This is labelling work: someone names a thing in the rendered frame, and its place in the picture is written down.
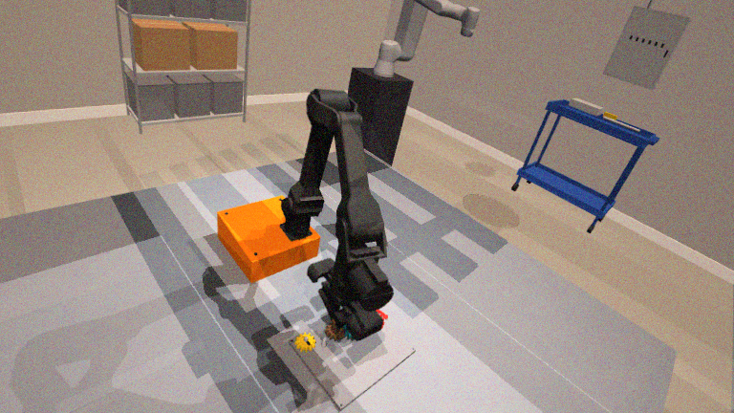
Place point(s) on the cyan gear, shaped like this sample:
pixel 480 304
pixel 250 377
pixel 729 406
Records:
pixel 346 332

